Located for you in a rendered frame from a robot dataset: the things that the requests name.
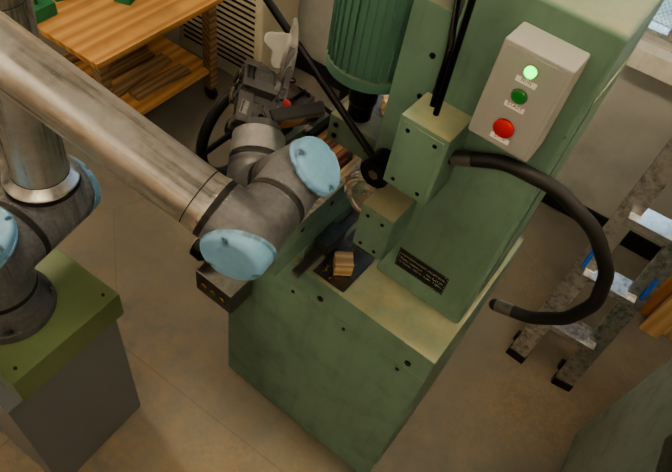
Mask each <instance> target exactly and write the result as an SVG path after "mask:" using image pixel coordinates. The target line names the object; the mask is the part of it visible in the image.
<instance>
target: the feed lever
mask: <svg viewBox="0 0 672 472"><path fill-rule="evenodd" d="M263 1H264V3H265V4H266V6H267V7H268V9H269V10H270V12H271V13H272V15H273V16H274V17H275V19H276V20H277V22H278V23H279V25H280V26H281V28H282V29H283V31H284V32H285V33H290V28H291V27H290V25H289V24H288V22H287V21H286V19H285V18H284V16H283V15H282V13H281V12H280V10H279V9H278V7H277V6H276V4H275V3H274V1H273V0H263ZM298 53H299V55H300V56H301V58H302V59H303V61H304V62H305V64H306V65H307V66H308V68H309V69H310V71H311V72H312V74H313V75H314V77H315V78H316V80H317V81H318V83H319V84H320V86H321V87H322V89H323V90H324V92H325V93H326V95H327V96H328V98H329V99H330V101H331V102H332V104H333V105H334V107H335V108H336V110H337V111H338V112H339V114H340V115H341V117H342V118H343V120H344V121H345V123H346V124H347V126H348V127H349V129H350V130H351V132H352V133H353V135H354V136H355V138H356V139H357V141H358V142H359V144H360V145H361V147H362V148H363V150H364V151H365V153H366V154H367V156H368V158H367V159H366V160H364V161H363V162H362V164H361V166H360V171H361V174H362V177H363V178H364V180H365V181H366V182H367V183H368V184H369V185H371V186H373V187H375V188H383V187H385V186H386V185H387V184H388V182H386V181H385V180H383V177H384V173H385V170H386V166H387V163H388V160H389V156H390V153H391V150H389V149H386V148H379V149H377V150H376V151H375V152H374V151H373V149H372V148H371V146H370V145H369V143H368V142H367V140H366V139H365V137H364V136H363V134H362V133H361V131H360V130H359V128H358V127H357V125H356V124H355V122H354V121H353V119H352V118H351V116H350V115H349V113H348V112H347V110H346V109H345V107H344V106H343V104H342V103H341V101H340V100H339V98H338V97H337V96H336V94H335V93H334V91H333V90H332V88H331V87H330V85H329V84H328V82H327V81H326V79H325V78H324V76H323V75H322V73H321V72H320V70H319V69H318V67H317V66H316V64H315V63H314V61H313V60H312V58H311V57H310V55H309V54H308V52H307V51H306V49H305V48H304V46H303V45H302V43H301V42H300V40H299V44H298Z"/></svg>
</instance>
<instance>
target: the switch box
mask: <svg viewBox="0 0 672 472"><path fill-rule="evenodd" d="M589 59H590V54H589V53H588V52H586V51H584V50H582V49H580V48H578V47H576V46H574V45H572V44H570V43H568V42H565V41H563V40H561V39H559V38H557V37H555V36H553V35H551V34H549V33H547V32H545V31H543V30H541V29H539V28H537V27H535V26H533V25H531V24H529V23H527V22H523V23H522V24H521V25H520V26H518V27H517V28H516V29H515V30H514V31H513V32H512V33H511V34H509V35H508V36H507V37H506V38H505V40H504V42H503V45H502V47H501V50H500V52H499V54H498V57H497V59H496V62H495V64H494V66H493V69H492V71H491V74H490V76H489V79H488V81H487V83H486V86H485V88H484V91H483V93H482V95H481V98H480V100H479V103H478V105H477V107H476V110H475V112H474V115H473V117H472V120H471V122H470V124H469V127H468V129H469V130H470V131H472V132H474V133H475V134H477V135H479V136H481V137H482V138H484V139H486V140H488V141H489V142H491V143H493V144H495V145H496V146H498V147H500V148H502V149H503V150H505V151H507V152H509V153H510V154H512V155H514V156H515V157H517V158H519V159H521V160H522V161H524V162H527V161H528V160H529V159H530V158H531V156H532V155H533V154H534V153H535V151H536V150H537V149H538V148H539V147H540V145H541V144H542V143H543V141H544V139H545V138H546V136H547V134H548V132H549V130H550V129H551V127H552V125H553V123H554V121H555V120H556V118H557V116H558V114H559V112H560V111H561V109H562V107H563V105H564V103H565V102H566V100H567V98H568V96H569V94H570V93H571V91H572V89H573V87H574V85H575V84H576V82H577V80H578V78H579V77H580V75H581V73H582V71H583V69H584V68H585V66H586V64H587V62H588V60H589ZM528 64H533V65H535V66H536V67H537V68H538V70H539V74H538V76H537V77H536V78H535V79H528V78H526V77H525V76H524V73H523V69H524V67H525V66H526V65H528ZM517 74H518V75H519V76H521V77H523V78H525V79H527V80H529V81H531V82H533V83H535V84H537V87H536V89H535V90H533V89H531V88H529V87H527V86H525V85H523V84H522V83H520V82H518V81H516V80H515V78H516V76H517ZM515 88H522V89H524V90H525V91H526V92H527V94H528V100H527V102H526V103H524V104H522V105H518V104H516V103H514V102H513V101H512V99H511V92H512V90H513V89H515ZM505 100H508V101H510V102H512V103H513V104H515V105H517V106H519V107H521V108H523V109H524V110H525V111H524V113H523V115H522V114H520V113H518V112H516V111H514V110H513V109H511V108H509V107H507V106H505V105H504V102H505ZM500 118H505V119H507V120H509V121H510V122H511V123H512V124H513V126H514V132H513V134H512V135H511V136H510V137H509V138H505V139H507V140H508V141H509V143H508V145H505V144H503V143H502V142H500V141H498V140H496V139H495V138H493V137H491V136H489V135H490V133H491V131H493V132H494V130H493V124H494V122H495V121H496V120H497V119H500ZM494 133H495V132H494Z"/></svg>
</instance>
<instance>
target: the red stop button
mask: <svg viewBox="0 0 672 472"><path fill-rule="evenodd" d="M493 130H494V132H495V134H496V135H497V136H499V137H501V138H509V137H510V136H511V135H512V134H513V132H514V126H513V124H512V123H511V122H510V121H509V120H507V119H505V118H500V119H497V120H496V121H495V122H494V124H493Z"/></svg>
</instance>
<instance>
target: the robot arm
mask: <svg viewBox="0 0 672 472"><path fill-rule="evenodd" d="M299 32H300V31H299V24H298V19H296V18H294V19H293V22H292V25H291V28H290V33H282V32H273V31H269V32H267V33H266V34H265V36H264V43H265V44H266V45H267V46H268V47H269V48H270V49H271V51H272V55H271V59H270V64H271V66H272V67H273V68H274V69H280V72H279V73H278V74H276V73H275V71H272V70H269V68H268V67H267V66H266V65H265V64H264V63H263V62H261V61H260V63H259V62H257V61H255V60H252V59H249V58H246V62H245V63H244V64H243V66H242V67H241V68H240V70H238V71H237V72H236V74H235V75H234V76H233V77H232V82H231V89H230V96H229V103H231V104H234V108H233V115H232V118H231V119H230V120H229V123H228V128H229V129H232V130H233V133H232V139H231V146H230V154H229V161H228V169H227V176H224V175H223V174H222V173H220V172H219V171H218V170H216V169H215V168H214V167H212V166H211V165H210V164H208V163H207V162H205V161H204V160H203V159H201V158H200V157H199V156H197V155H196V154H195V153H193V152H192V151H191V150H189V149H188V148H186V147H185V146H184V145H182V144H181V143H180V142H178V141H177V140H176V139H174V138H173V137H172V136H170V135H169V134H167V133H166V132H165V131H163V130H162V129H161V128H159V127H158V126H157V125H155V124H154V123H153V122H151V121H150V120H148V119H147V118H146V117H144V116H143V115H142V114H140V113H139V112H138V111H136V110H135V109H134V108H132V107H131V106H129V105H128V104H127V103H125V102H124V101H123V100H121V99H120V98H119V97H117V96H116V95H115V94H113V93H112V92H110V91H109V90H108V89H106V88H105V87H104V86H102V85H101V84H100V83H98V82H97V81H96V80H94V79H93V78H91V77H90V76H89V75H87V74H86V73H85V72H83V71H82V70H81V69H79V68H78V67H77V66H75V65H74V64H72V63H71V62H70V61H68V60H67V59H66V58H64V57H63V56H62V55H60V54H59V53H58V52H56V51H55V50H53V49H52V48H51V47H49V46H48V45H47V44H45V43H44V42H43V41H41V39H40V34H39V30H38V25H37V21H36V16H35V12H34V7H33V3H32V0H0V146H1V149H2V152H3V155H4V158H5V161H6V164H7V165H6V166H5V167H4V169H3V171H2V175H1V182H2V186H3V189H4V192H5V193H4V194H3V195H2V196H1V197H0V345H5V344H11V343H16V342H19V341H22V340H24V339H26V338H28V337H30V336H32V335H34V334H35V333H37V332H38V331H39V330H41V329H42V328H43V327H44V326H45V325H46V324H47V322H48V321H49V320H50V319H51V317H52V315H53V313H54V311H55V308H56V303H57V296H56V292H55V289H54V287H53V285H52V283H51V281H50V280H49V279H48V278H47V276H45V275H44V274H43V273H41V272H40V271H38V270H37V269H35V266H36V265H37V264H38V263H39V262H40V261H41V260H42V259H44V258H45V257H46V256H47V255H48V254H49V253H50V252H51V251H52V250H53V249H54V248H55V247H56V246H57V245H58V244H59V243H60V242H61V241H63V240H64V239H65V238H66V237H67V236H68V235H69V234H70V233H71V232H72V231H73V230H74V229H75V228H76V227H77V226H78V225H79V224H80V223H81V222H83V221H84V220H85V219H86V218H87V217H89V216H90V215H91V214H92V212H93V211H94V209H95V208H96V207H97V206H98V204H99V203H100V200H101V188H100V185H99V183H98V181H97V179H96V177H95V176H94V174H93V173H92V171H91V170H87V169H86V168H85V164H84V163H83V162H81V161H80V160H79V159H77V158H75V157H73V156H71V155H69V154H66V151H65V146H64V142H63V138H64V139H65V140H66V141H68V142H69V143H71V144H72V145H73V146H75V147H76V148H77V149H79V150H80V151H82V152H83V153H84V154H86V155H87V156H89V157H90V158H91V159H93V160H94V161H95V162H97V163H98V164H100V165H101V166H102V167H104V168H105V169H107V170H108V171H109V172H111V173H112V174H113V175H115V176H116V177H118V178H119V179H120V180H122V181H123V182H124V183H126V184H127V185H129V186H130V187H131V188H133V189H134V190H136V191H137V192H138V193H140V194H141V195H142V196H144V197H145V198H147V199H148V200H149V201H151V202H152V203H153V204H155V205H156V206H158V207H159V208H160V209H162V210H163V211H165V212H166V213H167V214H169V215H170V216H171V217H173V218H174V219H176V220H177V221H178V222H180V223H181V224H182V225H184V226H185V227H187V228H188V229H189V230H190V232H191V233H192V234H193V235H195V236H196V237H198V238H199V239H200V251H201V254H202V256H203V258H204V259H205V260H206V262H208V263H209V264H210V265H211V266H212V267H213V268H214V269H215V270H216V271H218V272H220V273H221V274H223V275H225V276H227V277H230V278H233V279H236V280H242V281H249V280H254V279H257V278H259V277H260V276H262V275H263V274H264V272H265V271H266V270H267V268H268V267H269V266H270V265H271V264H273V263H274V262H275V260H276V259H277V255H278V254H279V252H280V251H281V249H282V248H283V246H284V245H285V244H286V242H287V241H288V239H289V238H290V236H291V235H292V234H293V232H294V231H295V229H296V228H297V226H298V225H299V224H300V223H301V222H302V221H303V219H304V218H305V216H306V215H307V214H308V212H309V211H310V209H311V208H312V206H313V205H314V204H315V202H316V201H317V200H318V199H319V198H321V197H327V196H329V195H330V194H331V193H332V192H334V191H335V190H336V189H337V187H338V185H339V183H340V178H341V172H340V166H339V162H338V160H337V157H336V155H335V154H334V152H333V151H332V150H331V148H330V147H329V146H328V145H327V144H326V143H325V142H324V141H323V140H321V139H319V138H317V137H314V136H305V137H302V138H300V139H295V140H293V141H292V142H291V143H290V144H288V145H286V146H285V143H286V139H285V136H284V134H283V133H282V132H281V129H286V128H291V127H297V126H302V125H308V124H313V123H315V122H316V121H317V120H319V118H320V117H322V116H323V115H324V114H325V112H326V110H325V108H324V106H323V103H322V102H321V101H317V102H311V103H305V104H298V105H292V106H285V107H283V106H284V102H283V101H284V100H285V98H286V96H287V93H288V88H289V83H290V80H291V78H292V75H293V72H294V68H295V63H296V58H297V53H298V44H299ZM9 312H10V313H9Z"/></svg>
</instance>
